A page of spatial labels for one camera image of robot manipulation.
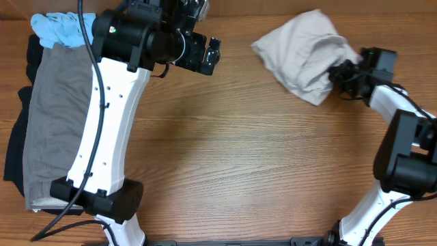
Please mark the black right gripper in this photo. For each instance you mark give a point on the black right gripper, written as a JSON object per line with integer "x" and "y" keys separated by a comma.
{"x": 336, "y": 76}

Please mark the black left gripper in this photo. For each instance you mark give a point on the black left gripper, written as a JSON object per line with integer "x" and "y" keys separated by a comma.
{"x": 193, "y": 62}

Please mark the beige khaki shorts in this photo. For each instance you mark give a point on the beige khaki shorts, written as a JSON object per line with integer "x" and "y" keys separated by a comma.
{"x": 300, "y": 52}

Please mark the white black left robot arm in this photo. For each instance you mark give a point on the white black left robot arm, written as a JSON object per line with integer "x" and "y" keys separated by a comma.
{"x": 127, "y": 43}

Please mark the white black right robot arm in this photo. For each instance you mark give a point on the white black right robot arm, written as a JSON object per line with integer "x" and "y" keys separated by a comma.
{"x": 404, "y": 167}

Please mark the light blue garment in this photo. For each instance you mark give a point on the light blue garment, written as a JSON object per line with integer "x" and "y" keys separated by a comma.
{"x": 58, "y": 28}

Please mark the grey shorts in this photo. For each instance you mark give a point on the grey shorts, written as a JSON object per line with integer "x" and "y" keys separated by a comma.
{"x": 57, "y": 113}

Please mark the black garment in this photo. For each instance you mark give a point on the black garment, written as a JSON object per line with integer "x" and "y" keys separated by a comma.
{"x": 13, "y": 171}

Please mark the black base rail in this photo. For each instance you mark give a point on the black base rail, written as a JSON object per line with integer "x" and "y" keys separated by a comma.
{"x": 296, "y": 241}

